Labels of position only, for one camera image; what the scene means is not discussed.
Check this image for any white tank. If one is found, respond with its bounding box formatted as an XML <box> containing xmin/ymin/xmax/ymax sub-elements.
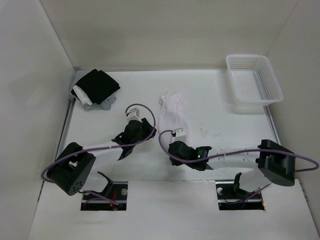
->
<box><xmin>157</xmin><ymin>92</ymin><xmax>190</xmax><ymax>144</ymax></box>
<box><xmin>72</xmin><ymin>85</ymin><xmax>93</xmax><ymax>106</ymax></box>

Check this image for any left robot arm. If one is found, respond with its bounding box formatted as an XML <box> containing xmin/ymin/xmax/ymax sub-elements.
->
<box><xmin>44</xmin><ymin>118</ymin><xmax>157</xmax><ymax>196</ymax></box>

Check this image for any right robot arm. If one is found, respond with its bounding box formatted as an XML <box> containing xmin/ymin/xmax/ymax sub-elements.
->
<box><xmin>168</xmin><ymin>141</ymin><xmax>296</xmax><ymax>201</ymax></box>

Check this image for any folded grey tank top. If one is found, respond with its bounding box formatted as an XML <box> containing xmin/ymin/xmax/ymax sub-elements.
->
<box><xmin>83</xmin><ymin>94</ymin><xmax>117</xmax><ymax>111</ymax></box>

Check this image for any folded black tank top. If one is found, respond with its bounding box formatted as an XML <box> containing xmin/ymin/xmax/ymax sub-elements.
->
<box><xmin>70</xmin><ymin>69</ymin><xmax>121</xmax><ymax>105</ymax></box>

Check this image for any folded white tank top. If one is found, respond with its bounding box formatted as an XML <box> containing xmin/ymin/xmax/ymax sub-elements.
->
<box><xmin>72</xmin><ymin>85</ymin><xmax>93</xmax><ymax>106</ymax></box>

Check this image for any white plastic basket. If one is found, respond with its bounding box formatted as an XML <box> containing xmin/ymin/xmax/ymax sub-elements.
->
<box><xmin>225</xmin><ymin>54</ymin><xmax>284</xmax><ymax>107</ymax></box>

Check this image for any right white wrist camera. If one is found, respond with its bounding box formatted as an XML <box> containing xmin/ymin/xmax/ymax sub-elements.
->
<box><xmin>172</xmin><ymin>128</ymin><xmax>187</xmax><ymax>144</ymax></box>

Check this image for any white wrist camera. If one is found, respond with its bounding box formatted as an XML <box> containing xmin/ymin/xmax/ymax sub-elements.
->
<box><xmin>125</xmin><ymin>108</ymin><xmax>141</xmax><ymax>123</ymax></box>
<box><xmin>172</xmin><ymin>128</ymin><xmax>187</xmax><ymax>144</ymax></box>

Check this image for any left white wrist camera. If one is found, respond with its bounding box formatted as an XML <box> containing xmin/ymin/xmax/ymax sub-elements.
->
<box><xmin>125</xmin><ymin>108</ymin><xmax>141</xmax><ymax>123</ymax></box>

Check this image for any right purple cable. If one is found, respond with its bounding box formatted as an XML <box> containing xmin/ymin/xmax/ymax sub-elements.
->
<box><xmin>158</xmin><ymin>129</ymin><xmax>320</xmax><ymax>201</ymax></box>

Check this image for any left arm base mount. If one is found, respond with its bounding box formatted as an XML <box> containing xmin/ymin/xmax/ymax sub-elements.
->
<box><xmin>80</xmin><ymin>181</ymin><xmax>129</xmax><ymax>212</ymax></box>

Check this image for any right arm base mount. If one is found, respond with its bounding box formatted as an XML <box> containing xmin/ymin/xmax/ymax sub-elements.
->
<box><xmin>215</xmin><ymin>173</ymin><xmax>265</xmax><ymax>211</ymax></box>

